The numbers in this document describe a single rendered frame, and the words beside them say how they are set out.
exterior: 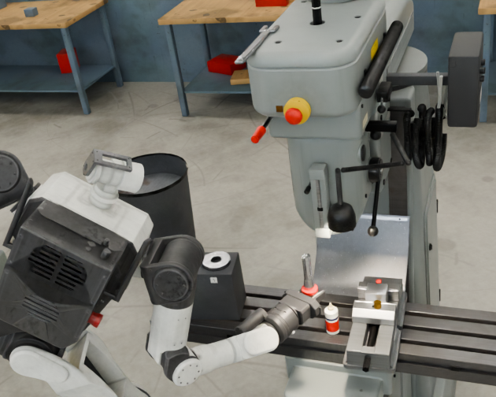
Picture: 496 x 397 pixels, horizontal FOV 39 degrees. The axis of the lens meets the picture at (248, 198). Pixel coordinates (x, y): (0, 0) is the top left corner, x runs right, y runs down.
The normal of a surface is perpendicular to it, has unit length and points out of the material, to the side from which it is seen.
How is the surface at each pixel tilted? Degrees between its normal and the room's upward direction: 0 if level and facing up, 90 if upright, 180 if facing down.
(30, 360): 90
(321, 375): 0
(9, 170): 65
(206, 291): 90
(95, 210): 35
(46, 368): 90
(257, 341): 52
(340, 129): 90
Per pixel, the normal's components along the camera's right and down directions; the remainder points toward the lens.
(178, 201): 0.78, 0.28
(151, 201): 0.23, 0.53
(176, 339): 0.56, 0.44
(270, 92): -0.33, 0.52
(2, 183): 0.33, 0.01
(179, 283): -0.12, 0.40
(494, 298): -0.14, -0.85
